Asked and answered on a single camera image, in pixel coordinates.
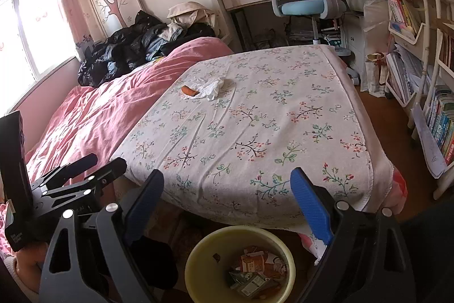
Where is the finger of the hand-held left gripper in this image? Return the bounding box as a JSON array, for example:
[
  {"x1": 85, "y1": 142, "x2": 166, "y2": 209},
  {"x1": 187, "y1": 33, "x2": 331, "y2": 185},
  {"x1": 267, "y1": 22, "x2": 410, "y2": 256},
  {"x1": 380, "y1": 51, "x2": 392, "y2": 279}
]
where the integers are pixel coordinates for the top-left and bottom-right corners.
[
  {"x1": 75, "y1": 157, "x2": 127, "y2": 198},
  {"x1": 32, "y1": 153, "x2": 98, "y2": 193}
]

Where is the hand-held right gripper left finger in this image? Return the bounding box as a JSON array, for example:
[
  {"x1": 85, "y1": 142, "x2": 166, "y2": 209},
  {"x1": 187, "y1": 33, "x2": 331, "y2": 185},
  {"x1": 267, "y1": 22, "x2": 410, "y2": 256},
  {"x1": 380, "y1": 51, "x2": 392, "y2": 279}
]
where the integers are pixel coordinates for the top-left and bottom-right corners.
[{"x1": 39, "y1": 169, "x2": 165, "y2": 303}]

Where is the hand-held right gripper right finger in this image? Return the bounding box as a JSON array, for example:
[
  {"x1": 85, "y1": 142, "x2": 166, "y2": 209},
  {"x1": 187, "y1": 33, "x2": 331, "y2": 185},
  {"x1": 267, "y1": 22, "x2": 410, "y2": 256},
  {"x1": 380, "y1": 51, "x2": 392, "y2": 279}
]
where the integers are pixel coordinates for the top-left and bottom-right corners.
[{"x1": 290, "y1": 167, "x2": 416, "y2": 303}]

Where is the yellow plastic basin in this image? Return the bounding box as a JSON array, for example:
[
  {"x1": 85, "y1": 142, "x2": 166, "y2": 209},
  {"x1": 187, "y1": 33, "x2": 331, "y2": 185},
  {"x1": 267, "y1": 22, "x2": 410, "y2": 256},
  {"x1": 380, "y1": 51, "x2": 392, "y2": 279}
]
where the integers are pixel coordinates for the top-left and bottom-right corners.
[{"x1": 184, "y1": 225, "x2": 297, "y2": 303}]

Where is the white tissue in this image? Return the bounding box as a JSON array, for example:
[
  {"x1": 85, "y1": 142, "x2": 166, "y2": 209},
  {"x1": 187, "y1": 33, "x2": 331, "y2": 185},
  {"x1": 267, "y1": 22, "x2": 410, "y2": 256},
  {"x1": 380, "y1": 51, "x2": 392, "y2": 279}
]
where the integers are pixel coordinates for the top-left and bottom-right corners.
[{"x1": 193, "y1": 78, "x2": 226, "y2": 101}]

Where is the person's left forearm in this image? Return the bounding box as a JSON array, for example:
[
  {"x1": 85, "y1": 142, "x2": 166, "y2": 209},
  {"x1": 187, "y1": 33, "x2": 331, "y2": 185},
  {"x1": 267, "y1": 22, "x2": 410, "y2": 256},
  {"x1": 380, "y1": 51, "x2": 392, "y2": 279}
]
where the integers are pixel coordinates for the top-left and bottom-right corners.
[{"x1": 0, "y1": 202, "x2": 22, "y2": 293}]

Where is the person's left hand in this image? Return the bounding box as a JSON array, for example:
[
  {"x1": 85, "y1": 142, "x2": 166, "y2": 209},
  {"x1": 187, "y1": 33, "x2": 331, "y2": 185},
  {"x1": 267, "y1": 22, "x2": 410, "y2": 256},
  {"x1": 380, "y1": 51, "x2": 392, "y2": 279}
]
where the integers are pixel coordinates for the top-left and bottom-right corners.
[{"x1": 14, "y1": 243, "x2": 48, "y2": 291}]

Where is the pink blanket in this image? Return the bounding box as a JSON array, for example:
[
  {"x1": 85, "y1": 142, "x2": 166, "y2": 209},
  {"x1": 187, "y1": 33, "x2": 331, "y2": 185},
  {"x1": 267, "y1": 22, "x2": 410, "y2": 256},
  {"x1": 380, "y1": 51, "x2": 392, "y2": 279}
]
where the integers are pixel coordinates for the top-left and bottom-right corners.
[{"x1": 23, "y1": 37, "x2": 235, "y2": 197}]

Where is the floral table cloth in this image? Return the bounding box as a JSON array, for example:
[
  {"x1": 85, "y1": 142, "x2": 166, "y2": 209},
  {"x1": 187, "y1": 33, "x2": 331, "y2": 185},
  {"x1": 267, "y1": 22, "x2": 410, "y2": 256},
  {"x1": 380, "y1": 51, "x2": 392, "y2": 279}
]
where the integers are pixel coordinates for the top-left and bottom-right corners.
[{"x1": 110, "y1": 44, "x2": 405, "y2": 266}]

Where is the black puffer jacket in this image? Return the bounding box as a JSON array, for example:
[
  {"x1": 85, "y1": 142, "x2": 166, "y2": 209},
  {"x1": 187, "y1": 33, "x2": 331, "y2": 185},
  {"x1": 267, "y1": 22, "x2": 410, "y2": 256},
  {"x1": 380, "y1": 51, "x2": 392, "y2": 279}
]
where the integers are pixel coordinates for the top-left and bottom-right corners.
[{"x1": 77, "y1": 10, "x2": 167, "y2": 88}]

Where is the person's right leg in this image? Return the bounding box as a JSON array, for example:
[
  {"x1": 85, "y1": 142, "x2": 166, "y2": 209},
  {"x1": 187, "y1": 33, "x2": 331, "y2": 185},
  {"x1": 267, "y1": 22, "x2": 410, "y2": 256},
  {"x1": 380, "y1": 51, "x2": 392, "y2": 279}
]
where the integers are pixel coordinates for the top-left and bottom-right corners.
[{"x1": 401, "y1": 204, "x2": 454, "y2": 303}]

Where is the window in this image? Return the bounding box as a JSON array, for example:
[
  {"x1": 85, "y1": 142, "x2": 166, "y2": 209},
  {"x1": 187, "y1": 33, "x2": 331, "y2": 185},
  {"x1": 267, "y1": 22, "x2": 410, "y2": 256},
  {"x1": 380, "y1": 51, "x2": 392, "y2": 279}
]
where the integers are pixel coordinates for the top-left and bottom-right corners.
[{"x1": 0, "y1": 0, "x2": 77, "y2": 105}]

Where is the grey denim garment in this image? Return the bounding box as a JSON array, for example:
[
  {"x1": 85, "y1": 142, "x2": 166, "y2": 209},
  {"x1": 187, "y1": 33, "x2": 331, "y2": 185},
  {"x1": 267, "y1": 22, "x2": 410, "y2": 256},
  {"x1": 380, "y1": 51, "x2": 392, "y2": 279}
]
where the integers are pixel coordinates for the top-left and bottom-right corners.
[{"x1": 144, "y1": 22, "x2": 185, "y2": 58}]

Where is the stack of colourful books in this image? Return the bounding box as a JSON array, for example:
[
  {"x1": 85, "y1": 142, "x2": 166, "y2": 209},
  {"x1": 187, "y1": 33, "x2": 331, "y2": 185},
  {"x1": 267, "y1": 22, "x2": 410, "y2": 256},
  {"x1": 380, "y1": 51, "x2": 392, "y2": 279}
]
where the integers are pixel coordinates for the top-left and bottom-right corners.
[{"x1": 426, "y1": 86, "x2": 454, "y2": 165}]

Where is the black garment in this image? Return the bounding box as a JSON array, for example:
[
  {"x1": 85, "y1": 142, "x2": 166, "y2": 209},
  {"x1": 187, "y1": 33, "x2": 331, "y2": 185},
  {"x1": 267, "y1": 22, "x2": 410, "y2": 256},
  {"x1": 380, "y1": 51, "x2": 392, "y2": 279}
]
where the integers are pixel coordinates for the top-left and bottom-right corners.
[{"x1": 161, "y1": 22, "x2": 217, "y2": 55}]

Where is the pile of papers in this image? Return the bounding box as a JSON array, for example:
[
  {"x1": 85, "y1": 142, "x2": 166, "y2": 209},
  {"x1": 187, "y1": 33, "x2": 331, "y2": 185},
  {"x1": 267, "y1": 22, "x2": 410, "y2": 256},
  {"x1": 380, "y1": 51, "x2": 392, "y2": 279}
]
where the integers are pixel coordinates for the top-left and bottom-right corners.
[{"x1": 386, "y1": 44, "x2": 423, "y2": 101}]

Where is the beige fabric bag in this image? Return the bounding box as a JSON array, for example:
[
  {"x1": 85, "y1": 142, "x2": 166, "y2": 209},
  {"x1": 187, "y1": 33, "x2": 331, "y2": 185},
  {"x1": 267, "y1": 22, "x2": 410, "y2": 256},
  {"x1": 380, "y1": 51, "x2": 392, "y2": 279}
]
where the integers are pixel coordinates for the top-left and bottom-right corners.
[{"x1": 167, "y1": 1, "x2": 218, "y2": 30}]

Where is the black framed board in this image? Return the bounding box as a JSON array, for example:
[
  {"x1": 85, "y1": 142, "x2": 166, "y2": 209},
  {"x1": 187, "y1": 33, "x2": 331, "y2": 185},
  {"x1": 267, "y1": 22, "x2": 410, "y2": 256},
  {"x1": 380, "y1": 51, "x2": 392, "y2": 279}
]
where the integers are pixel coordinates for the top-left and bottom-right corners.
[{"x1": 230, "y1": 10, "x2": 254, "y2": 51}]

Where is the white plastic bag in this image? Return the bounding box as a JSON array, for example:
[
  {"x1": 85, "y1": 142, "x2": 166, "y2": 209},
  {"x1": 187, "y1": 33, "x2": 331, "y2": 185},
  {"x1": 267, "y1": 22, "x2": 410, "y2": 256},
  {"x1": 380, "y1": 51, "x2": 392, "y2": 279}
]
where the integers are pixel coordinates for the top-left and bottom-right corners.
[{"x1": 363, "y1": 0, "x2": 391, "y2": 37}]

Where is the row of upright books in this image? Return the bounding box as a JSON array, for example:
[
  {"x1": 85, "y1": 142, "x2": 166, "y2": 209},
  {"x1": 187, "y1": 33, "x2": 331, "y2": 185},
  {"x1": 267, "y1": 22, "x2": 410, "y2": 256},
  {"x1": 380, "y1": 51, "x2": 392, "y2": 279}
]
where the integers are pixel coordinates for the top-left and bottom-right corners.
[{"x1": 386, "y1": 0, "x2": 423, "y2": 37}]

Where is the white bookshelf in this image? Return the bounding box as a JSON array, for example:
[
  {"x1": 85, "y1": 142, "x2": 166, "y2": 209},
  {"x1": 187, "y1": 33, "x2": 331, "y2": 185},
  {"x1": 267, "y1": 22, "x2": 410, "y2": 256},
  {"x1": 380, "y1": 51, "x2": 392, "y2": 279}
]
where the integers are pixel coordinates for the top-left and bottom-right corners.
[{"x1": 385, "y1": 0, "x2": 454, "y2": 200}]

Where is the tote bag with red handles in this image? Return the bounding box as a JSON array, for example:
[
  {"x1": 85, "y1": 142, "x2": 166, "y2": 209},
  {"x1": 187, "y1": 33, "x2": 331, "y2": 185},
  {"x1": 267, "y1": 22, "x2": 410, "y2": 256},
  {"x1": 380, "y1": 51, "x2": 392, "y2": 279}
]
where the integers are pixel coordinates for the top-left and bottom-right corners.
[{"x1": 367, "y1": 53, "x2": 391, "y2": 98}]

